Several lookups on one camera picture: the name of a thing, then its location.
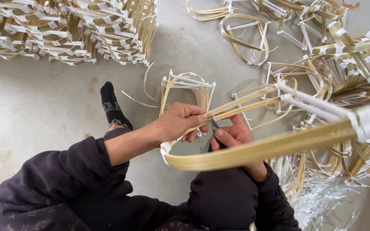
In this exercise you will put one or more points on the person's right hand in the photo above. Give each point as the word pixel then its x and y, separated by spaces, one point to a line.
pixel 238 136

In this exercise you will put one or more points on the person's left hand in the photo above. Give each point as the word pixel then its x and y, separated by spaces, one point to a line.
pixel 175 122

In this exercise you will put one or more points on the taped bamboo hoop frame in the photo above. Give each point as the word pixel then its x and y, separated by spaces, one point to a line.
pixel 246 110
pixel 204 11
pixel 268 150
pixel 242 41

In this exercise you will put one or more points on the small bundle of bamboo hoops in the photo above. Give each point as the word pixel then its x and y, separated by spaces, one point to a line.
pixel 188 85

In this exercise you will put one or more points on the loose white plastic strip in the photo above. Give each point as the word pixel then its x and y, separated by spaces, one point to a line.
pixel 141 101

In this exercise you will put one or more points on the black printed sock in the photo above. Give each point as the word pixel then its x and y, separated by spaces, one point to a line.
pixel 112 107

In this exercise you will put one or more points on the pile of white strip scraps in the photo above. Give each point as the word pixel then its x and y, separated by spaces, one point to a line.
pixel 320 199

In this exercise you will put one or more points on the person's dark patterned clothing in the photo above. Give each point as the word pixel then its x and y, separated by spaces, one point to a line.
pixel 75 192

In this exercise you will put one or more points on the heap of bamboo frames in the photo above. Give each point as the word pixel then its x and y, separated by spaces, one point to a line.
pixel 348 67

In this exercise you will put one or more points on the stack of bamboo frames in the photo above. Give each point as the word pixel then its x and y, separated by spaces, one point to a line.
pixel 63 29

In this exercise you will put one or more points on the orange scrap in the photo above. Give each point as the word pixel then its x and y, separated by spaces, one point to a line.
pixel 351 4

